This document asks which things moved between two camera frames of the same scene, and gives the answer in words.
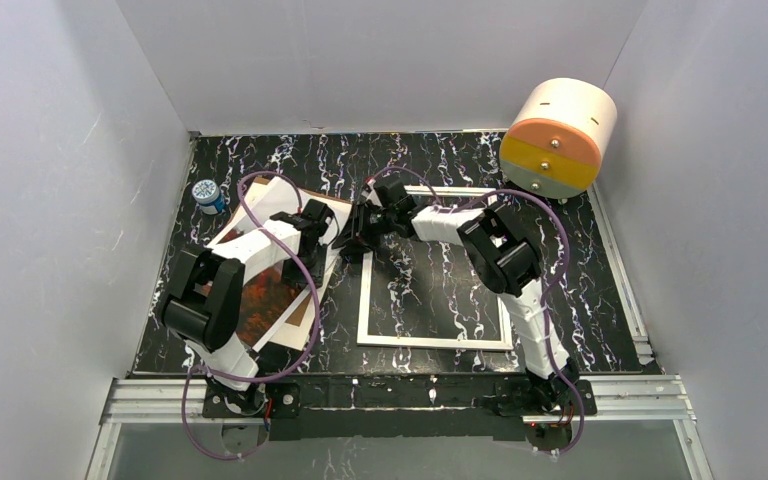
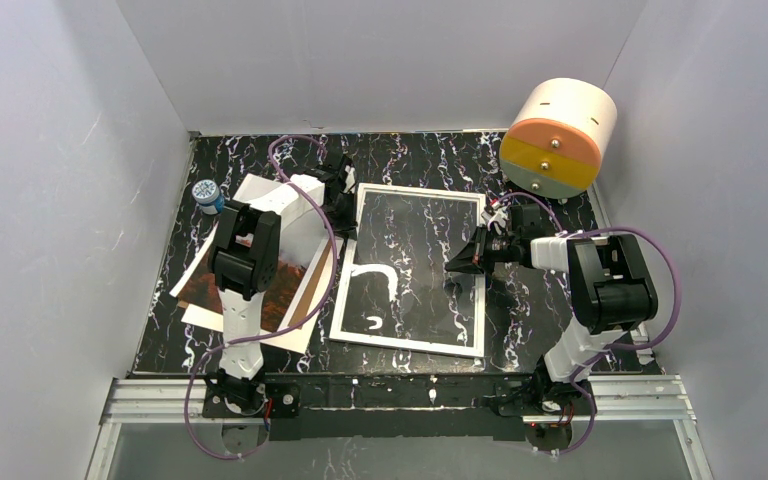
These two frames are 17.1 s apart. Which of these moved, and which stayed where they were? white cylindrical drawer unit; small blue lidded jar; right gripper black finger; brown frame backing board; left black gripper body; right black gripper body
Moved: right black gripper body; brown frame backing board; right gripper black finger; left black gripper body
Stayed: small blue lidded jar; white cylindrical drawer unit
